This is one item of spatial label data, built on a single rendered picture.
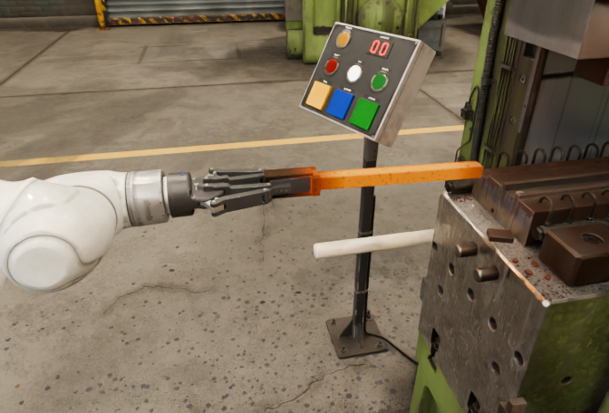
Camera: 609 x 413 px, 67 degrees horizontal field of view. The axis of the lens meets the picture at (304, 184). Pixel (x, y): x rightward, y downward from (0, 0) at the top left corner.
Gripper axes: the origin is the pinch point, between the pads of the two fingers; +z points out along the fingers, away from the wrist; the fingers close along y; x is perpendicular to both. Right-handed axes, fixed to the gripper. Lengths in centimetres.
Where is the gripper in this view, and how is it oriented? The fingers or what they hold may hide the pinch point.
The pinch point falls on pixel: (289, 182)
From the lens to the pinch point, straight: 79.9
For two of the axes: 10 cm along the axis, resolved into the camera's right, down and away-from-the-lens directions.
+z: 9.8, -1.1, 1.7
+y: 2.0, 4.7, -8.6
